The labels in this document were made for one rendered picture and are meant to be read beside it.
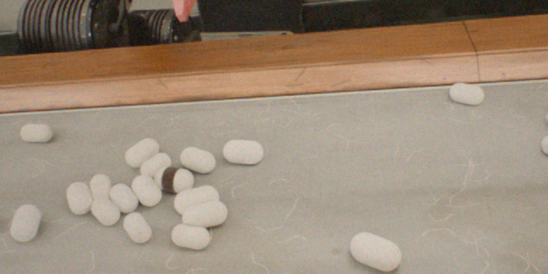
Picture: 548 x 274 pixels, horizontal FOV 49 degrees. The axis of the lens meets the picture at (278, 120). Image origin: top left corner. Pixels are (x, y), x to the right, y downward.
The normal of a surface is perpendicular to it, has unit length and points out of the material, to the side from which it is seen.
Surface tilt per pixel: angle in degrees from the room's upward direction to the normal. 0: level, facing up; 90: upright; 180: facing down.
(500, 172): 0
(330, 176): 0
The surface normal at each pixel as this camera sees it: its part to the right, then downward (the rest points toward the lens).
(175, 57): -0.12, -0.84
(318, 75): -0.15, -0.22
